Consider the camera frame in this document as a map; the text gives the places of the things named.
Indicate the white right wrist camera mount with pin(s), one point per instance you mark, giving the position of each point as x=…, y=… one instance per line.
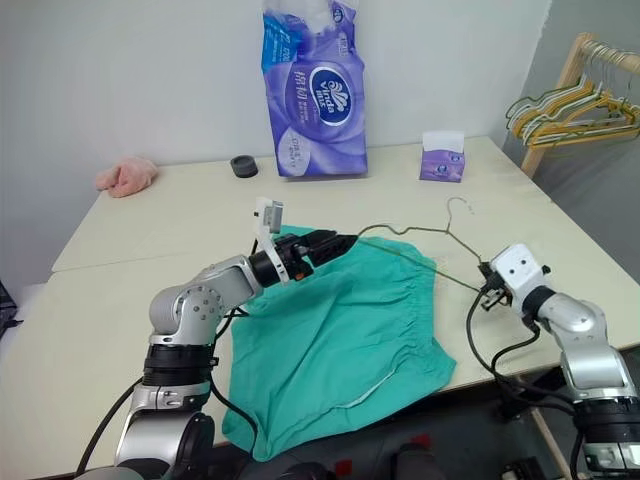
x=520, y=272

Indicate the purple toilet paper pack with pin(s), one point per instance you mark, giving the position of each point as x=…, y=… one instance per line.
x=315, y=115

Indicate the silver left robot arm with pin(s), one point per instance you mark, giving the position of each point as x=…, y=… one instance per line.
x=200, y=305

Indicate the green shorts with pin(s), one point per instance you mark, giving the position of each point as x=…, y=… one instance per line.
x=340, y=340

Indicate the pink cloth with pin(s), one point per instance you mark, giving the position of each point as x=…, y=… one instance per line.
x=127, y=177

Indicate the wooden clothes rack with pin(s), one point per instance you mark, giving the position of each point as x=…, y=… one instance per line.
x=565, y=85

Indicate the wooden table leg frame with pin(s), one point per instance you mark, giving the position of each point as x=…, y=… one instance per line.
x=550, y=442

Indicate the black round puck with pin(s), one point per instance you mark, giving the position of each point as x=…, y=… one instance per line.
x=244, y=166

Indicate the small purple tissue box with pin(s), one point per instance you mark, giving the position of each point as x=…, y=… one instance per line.
x=442, y=162

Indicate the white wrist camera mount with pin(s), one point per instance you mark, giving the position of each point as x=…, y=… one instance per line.
x=270, y=235
x=520, y=272

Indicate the bunch of clothes hangers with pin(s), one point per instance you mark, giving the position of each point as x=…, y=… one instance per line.
x=612, y=102

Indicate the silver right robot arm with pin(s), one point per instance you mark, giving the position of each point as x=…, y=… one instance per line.
x=590, y=370

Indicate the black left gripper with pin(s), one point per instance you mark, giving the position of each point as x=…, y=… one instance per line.
x=292, y=255

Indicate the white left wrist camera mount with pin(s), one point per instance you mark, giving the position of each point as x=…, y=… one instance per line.
x=270, y=235

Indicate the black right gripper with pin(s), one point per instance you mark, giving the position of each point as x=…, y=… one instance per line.
x=495, y=292

